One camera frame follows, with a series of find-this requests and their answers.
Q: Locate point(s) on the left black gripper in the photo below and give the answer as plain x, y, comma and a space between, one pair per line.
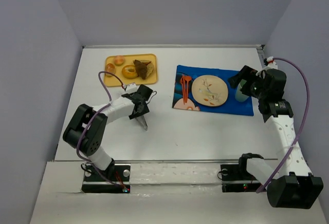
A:
139, 110

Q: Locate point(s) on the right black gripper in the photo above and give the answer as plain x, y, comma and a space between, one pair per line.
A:
245, 79

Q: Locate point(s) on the green cup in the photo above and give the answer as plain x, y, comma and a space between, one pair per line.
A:
239, 96

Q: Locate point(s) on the metal tongs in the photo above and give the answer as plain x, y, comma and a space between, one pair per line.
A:
142, 121

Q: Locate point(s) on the dark brown bread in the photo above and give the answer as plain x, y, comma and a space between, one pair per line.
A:
141, 69

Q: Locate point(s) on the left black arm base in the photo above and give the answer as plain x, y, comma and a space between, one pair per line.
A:
94, 183

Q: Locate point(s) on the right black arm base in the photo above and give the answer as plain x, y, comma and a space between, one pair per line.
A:
234, 181

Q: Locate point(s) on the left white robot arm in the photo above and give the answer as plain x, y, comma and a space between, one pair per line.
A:
87, 126

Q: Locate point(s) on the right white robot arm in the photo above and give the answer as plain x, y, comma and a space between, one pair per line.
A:
291, 184

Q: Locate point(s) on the seeded bread slice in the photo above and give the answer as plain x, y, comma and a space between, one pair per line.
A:
150, 69

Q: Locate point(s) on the blue placemat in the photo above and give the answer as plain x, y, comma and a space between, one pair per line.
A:
231, 106

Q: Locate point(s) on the beige decorated plate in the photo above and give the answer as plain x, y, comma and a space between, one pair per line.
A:
209, 91

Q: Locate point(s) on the bagel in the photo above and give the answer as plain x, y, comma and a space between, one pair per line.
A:
129, 72

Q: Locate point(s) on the yellow tray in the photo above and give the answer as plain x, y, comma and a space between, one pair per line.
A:
129, 61

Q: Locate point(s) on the half baguette piece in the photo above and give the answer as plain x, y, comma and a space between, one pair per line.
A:
146, 62

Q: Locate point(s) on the round bun left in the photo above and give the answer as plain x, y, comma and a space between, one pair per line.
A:
110, 70

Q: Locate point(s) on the round bun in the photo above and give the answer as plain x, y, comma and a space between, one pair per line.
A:
110, 70
119, 60

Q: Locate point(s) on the round bun top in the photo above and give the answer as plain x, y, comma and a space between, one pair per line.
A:
119, 60

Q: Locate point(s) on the orange spoon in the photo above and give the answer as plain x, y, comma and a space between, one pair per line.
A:
188, 79

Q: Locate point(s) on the orange knife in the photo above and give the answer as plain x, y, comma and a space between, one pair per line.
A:
186, 88

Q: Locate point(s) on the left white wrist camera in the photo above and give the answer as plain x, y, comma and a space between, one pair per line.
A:
130, 88

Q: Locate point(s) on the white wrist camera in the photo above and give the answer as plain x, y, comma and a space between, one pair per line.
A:
130, 88
269, 63

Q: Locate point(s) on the metal rail back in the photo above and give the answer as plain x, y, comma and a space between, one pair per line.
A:
256, 46

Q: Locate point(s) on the metal rail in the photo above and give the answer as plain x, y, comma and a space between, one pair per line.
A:
166, 161
256, 46

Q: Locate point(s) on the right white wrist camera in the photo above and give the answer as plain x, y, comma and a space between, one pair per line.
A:
269, 63

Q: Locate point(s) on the metal rail front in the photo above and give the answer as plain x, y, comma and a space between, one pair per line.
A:
166, 161

